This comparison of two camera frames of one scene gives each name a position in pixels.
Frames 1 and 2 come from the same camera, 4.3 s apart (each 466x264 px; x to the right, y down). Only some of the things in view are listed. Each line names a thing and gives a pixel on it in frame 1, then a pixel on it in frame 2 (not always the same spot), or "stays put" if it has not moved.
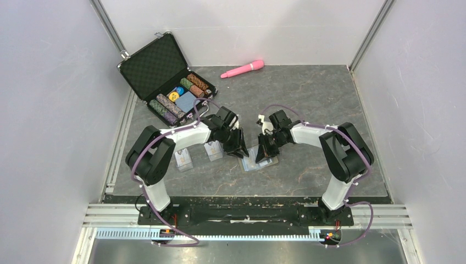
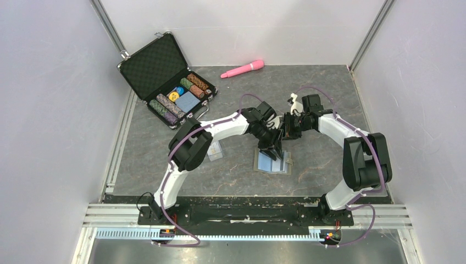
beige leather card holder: [249, 163] -> [289, 163]
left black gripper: [238, 148] -> [269, 144]
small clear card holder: [249, 163] -> [264, 162]
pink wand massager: [254, 65] stays put
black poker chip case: [157, 71] stays put
